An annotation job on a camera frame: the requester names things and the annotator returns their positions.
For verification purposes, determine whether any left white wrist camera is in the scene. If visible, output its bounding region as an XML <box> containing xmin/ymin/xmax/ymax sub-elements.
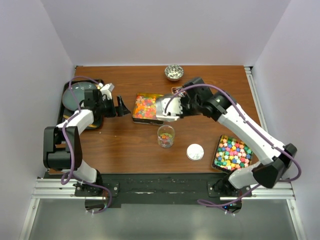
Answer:
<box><xmin>97</xmin><ymin>82</ymin><xmax>115</xmax><ymax>100</ymax></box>

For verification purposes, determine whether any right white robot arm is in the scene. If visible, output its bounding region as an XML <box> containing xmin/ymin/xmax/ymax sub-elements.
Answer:
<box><xmin>179</xmin><ymin>77</ymin><xmax>298</xmax><ymax>197</ymax></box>

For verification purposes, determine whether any grey-blue plate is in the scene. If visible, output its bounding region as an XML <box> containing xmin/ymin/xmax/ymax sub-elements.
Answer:
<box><xmin>62</xmin><ymin>81</ymin><xmax>97</xmax><ymax>112</ymax></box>

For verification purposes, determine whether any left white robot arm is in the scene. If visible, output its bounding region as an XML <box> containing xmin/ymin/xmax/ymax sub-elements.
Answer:
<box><xmin>43</xmin><ymin>83</ymin><xmax>131</xmax><ymax>196</ymax></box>

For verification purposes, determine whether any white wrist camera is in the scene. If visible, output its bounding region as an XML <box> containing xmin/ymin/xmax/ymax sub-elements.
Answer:
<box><xmin>155</xmin><ymin>96</ymin><xmax>183</xmax><ymax>123</ymax></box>
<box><xmin>97</xmin><ymin>82</ymin><xmax>115</xmax><ymax>100</ymax></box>

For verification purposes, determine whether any tray of paper stars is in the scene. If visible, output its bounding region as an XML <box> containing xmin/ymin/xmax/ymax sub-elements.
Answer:
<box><xmin>211</xmin><ymin>134</ymin><xmax>254</xmax><ymax>173</ymax></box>

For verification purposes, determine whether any tin of translucent star candies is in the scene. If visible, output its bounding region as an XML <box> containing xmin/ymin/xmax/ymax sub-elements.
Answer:
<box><xmin>132</xmin><ymin>92</ymin><xmax>164</xmax><ymax>126</ymax></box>

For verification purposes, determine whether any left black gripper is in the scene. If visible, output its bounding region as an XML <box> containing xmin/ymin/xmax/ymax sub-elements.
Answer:
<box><xmin>96</xmin><ymin>95</ymin><xmax>130</xmax><ymax>118</ymax></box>

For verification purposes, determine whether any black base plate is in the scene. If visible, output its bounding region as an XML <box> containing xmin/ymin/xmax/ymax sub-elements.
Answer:
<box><xmin>74</xmin><ymin>172</ymin><xmax>253</xmax><ymax>210</ymax></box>

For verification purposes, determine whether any patterned ceramic bowl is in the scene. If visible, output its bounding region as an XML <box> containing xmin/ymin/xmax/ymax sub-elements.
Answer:
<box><xmin>164</xmin><ymin>64</ymin><xmax>185</xmax><ymax>82</ymax></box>

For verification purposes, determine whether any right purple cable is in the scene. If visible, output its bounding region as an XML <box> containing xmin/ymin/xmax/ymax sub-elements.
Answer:
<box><xmin>164</xmin><ymin>83</ymin><xmax>302</xmax><ymax>209</ymax></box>

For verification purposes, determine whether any black serving tray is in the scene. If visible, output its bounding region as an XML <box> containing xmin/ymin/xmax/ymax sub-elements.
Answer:
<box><xmin>57</xmin><ymin>79</ymin><xmax>104</xmax><ymax>130</ymax></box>

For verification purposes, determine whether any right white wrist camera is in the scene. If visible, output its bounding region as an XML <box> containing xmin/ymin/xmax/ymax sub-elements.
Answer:
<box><xmin>155</xmin><ymin>96</ymin><xmax>183</xmax><ymax>123</ymax></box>

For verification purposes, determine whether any clear plastic jar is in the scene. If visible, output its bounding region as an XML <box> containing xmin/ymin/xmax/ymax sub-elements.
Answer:
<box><xmin>157</xmin><ymin>125</ymin><xmax>175</xmax><ymax>148</ymax></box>

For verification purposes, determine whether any gold tin of wrapped candies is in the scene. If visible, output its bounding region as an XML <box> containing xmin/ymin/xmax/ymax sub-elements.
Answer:
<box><xmin>171</xmin><ymin>86</ymin><xmax>186</xmax><ymax>97</ymax></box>

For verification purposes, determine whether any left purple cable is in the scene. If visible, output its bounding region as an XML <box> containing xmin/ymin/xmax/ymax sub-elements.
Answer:
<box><xmin>60</xmin><ymin>76</ymin><xmax>113</xmax><ymax>214</ymax></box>

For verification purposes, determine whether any white jar lid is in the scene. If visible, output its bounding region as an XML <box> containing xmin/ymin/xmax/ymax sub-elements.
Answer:
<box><xmin>186</xmin><ymin>143</ymin><xmax>204</xmax><ymax>161</ymax></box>

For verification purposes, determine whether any purple cable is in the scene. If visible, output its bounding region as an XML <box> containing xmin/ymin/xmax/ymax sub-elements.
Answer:
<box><xmin>60</xmin><ymin>76</ymin><xmax>113</xmax><ymax>214</ymax></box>
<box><xmin>164</xmin><ymin>83</ymin><xmax>302</xmax><ymax>209</ymax></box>

